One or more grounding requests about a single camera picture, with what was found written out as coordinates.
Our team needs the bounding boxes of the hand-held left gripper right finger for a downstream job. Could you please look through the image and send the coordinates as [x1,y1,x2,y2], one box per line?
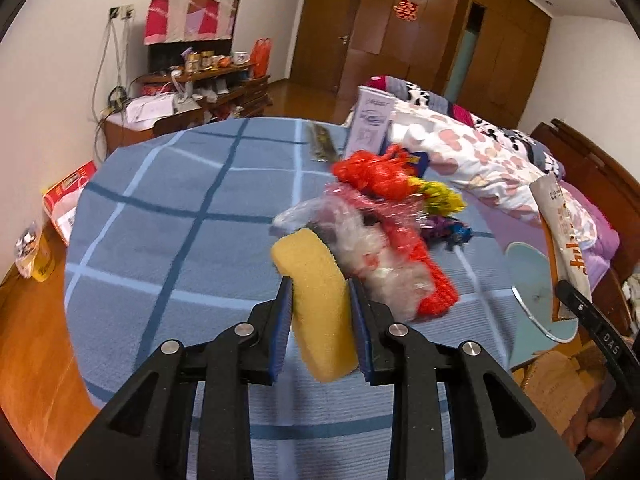
[347,277,586,480]

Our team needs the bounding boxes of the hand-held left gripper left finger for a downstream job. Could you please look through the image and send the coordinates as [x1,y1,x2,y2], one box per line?
[56,275,296,480]

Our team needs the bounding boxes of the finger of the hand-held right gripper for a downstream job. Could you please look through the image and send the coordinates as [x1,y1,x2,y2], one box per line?
[555,280,636,387]

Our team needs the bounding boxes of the yellow sponge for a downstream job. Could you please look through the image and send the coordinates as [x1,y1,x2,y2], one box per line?
[270,227,361,383]

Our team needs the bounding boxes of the light blue basin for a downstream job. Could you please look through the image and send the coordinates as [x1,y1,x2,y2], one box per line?
[502,241,583,344]

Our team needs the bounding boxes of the white orange snack packet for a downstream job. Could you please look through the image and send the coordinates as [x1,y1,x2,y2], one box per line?
[529,170,594,324]

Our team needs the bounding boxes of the yellow wrapper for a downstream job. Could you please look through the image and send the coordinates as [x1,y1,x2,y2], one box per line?
[407,177,467,217]

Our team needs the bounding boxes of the red plastic bag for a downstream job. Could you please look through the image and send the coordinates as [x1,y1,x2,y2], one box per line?
[332,147,426,202]

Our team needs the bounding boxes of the person's right hand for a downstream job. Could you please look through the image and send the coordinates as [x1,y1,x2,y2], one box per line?
[562,390,632,466]

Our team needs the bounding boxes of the wicker chair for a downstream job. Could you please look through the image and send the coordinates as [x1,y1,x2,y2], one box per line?
[520,340,626,461]

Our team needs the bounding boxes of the red mesh bag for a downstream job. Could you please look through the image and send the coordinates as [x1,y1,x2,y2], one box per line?
[380,210,461,322]

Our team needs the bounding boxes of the clear plastic bag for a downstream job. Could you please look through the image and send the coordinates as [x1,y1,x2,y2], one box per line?
[272,185,436,322]

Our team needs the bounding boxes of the purple crumpled wrapper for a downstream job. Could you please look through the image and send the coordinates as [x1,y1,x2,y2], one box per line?
[420,214,474,252]

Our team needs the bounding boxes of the wooden bed headboard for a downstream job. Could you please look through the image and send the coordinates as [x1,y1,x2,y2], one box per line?
[530,119,640,331]

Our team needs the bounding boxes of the heart print quilt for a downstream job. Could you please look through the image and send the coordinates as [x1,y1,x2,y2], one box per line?
[390,110,601,252]

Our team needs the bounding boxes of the blue milk carton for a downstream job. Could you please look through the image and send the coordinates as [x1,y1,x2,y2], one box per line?
[382,120,436,178]

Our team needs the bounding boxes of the dark green packet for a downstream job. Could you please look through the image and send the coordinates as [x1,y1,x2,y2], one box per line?
[305,122,338,164]

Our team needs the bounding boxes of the white milk carton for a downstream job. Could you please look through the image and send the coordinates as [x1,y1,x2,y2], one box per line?
[344,85,397,158]

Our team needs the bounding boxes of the wooden television cabinet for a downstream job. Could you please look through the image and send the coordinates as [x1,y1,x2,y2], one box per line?
[102,67,273,150]

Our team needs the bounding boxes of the cow print striped blanket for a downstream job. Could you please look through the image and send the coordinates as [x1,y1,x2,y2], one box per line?
[362,75,566,176]

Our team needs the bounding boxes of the red white cardboard box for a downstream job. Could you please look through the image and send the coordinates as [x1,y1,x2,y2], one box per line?
[42,161,99,247]

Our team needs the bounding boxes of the crumpled plastic bag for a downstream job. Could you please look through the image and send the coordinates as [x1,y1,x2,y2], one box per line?
[15,220,56,284]

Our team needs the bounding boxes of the white papers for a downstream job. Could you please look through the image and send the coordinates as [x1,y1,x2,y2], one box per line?
[124,97,177,125]

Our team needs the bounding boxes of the orange plastic bag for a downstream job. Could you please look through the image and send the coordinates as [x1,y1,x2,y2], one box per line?
[250,37,273,79]

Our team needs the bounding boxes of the group of jars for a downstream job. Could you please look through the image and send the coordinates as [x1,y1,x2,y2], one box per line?
[182,47,233,72]

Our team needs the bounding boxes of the wooden wardrobe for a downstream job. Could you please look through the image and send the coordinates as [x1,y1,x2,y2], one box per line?
[335,0,552,129]

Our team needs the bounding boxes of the black television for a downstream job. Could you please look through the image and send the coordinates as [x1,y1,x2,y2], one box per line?
[147,35,236,74]

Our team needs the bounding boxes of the wooden door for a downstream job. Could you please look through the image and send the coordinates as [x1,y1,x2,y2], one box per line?
[290,0,367,94]

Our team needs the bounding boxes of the red paper decoration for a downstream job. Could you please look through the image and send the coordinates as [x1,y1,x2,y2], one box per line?
[392,0,420,22]

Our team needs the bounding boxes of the television with patchwork cover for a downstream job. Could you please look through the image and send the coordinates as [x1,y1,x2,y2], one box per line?
[144,0,241,46]

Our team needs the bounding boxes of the hanging cables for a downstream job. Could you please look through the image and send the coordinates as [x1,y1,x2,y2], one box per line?
[92,15,132,122]

